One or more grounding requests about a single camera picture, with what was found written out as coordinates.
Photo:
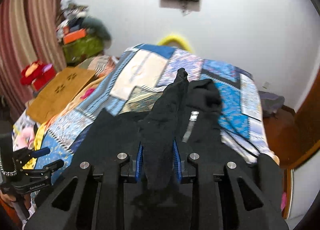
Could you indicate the brown wooden door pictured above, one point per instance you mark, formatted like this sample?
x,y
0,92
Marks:
x,y
304,134

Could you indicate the white sliding wardrobe door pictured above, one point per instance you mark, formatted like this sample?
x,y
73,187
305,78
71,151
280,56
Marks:
x,y
305,187

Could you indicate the red plush toy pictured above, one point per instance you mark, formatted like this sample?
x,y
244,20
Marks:
x,y
37,75

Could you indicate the blue patchwork bedspread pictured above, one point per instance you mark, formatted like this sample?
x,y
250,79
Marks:
x,y
138,80

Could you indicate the wooden lap desk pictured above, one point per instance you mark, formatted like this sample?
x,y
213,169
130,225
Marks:
x,y
55,96

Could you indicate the grey bag on floor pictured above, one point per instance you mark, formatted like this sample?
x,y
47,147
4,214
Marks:
x,y
270,103

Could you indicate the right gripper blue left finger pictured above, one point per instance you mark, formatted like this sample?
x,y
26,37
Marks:
x,y
139,163

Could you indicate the dark green jacket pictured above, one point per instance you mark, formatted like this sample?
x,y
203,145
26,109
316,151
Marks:
x,y
97,27

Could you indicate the green fabric storage box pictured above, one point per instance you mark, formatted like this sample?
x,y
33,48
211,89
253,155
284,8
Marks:
x,y
83,48

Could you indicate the striped pink curtain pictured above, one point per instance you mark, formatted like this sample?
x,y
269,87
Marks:
x,y
28,33

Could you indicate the black zip hoodie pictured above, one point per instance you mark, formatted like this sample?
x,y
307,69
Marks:
x,y
227,190

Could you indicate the orange floral blanket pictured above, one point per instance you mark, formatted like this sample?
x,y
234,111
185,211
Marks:
x,y
92,82

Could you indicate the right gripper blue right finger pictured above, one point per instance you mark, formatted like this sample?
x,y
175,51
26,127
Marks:
x,y
177,162

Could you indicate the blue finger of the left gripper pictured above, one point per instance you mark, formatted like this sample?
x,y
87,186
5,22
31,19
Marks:
x,y
40,152
54,166

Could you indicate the white wall socket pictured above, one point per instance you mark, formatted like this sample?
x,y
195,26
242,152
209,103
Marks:
x,y
266,85

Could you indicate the orange shoe box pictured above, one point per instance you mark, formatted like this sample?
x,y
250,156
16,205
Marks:
x,y
73,36

